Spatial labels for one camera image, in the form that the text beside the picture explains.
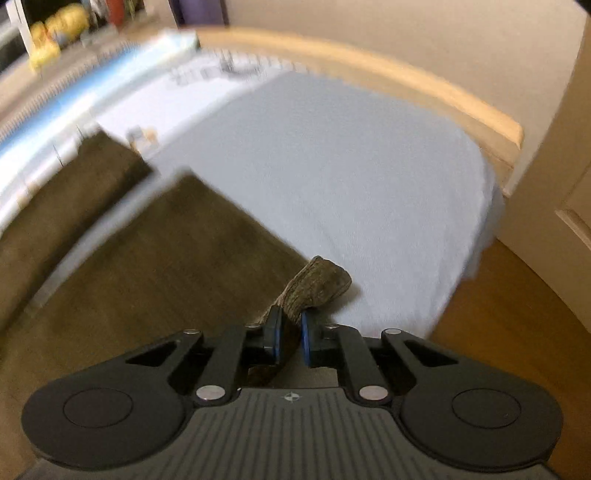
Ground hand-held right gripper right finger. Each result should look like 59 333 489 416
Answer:
300 310 462 408

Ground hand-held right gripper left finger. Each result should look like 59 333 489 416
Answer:
124 307 283 408

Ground brown ribbed sweater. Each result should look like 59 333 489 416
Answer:
0 126 354 480

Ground grey bed sheet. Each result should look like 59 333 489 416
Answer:
95 69 505 344

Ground cream door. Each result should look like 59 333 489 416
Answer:
496 0 591 333

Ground yellow plush toys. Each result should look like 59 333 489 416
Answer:
28 4 91 71

